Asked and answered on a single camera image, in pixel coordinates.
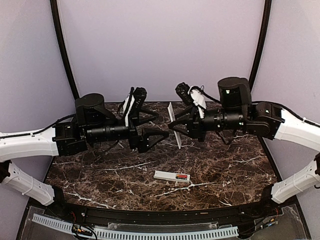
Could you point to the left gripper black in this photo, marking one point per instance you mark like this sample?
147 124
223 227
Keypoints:
143 144

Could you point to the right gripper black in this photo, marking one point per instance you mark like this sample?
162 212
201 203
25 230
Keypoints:
192 120

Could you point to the white remote control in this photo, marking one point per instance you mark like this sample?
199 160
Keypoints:
170 176

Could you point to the red battery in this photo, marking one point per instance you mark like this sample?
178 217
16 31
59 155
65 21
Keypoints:
181 176

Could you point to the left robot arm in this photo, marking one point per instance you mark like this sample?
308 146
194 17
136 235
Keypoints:
91 123

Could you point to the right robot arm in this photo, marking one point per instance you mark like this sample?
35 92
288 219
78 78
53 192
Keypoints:
239 113

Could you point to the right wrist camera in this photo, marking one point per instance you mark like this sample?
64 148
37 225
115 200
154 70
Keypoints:
182 90

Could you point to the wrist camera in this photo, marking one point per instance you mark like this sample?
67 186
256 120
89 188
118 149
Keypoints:
182 90
139 95

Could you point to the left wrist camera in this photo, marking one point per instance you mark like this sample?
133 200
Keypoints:
139 95

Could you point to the black front rail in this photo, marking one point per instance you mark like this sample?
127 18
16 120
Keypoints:
243 216

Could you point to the right black frame post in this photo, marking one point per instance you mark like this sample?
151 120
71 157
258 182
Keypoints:
261 42

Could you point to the black frame post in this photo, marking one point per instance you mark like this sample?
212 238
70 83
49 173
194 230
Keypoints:
62 48
261 42

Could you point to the grey slotted cable duct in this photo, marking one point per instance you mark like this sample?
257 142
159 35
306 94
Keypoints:
135 232

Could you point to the left black frame post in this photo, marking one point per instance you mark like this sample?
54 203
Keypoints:
62 48

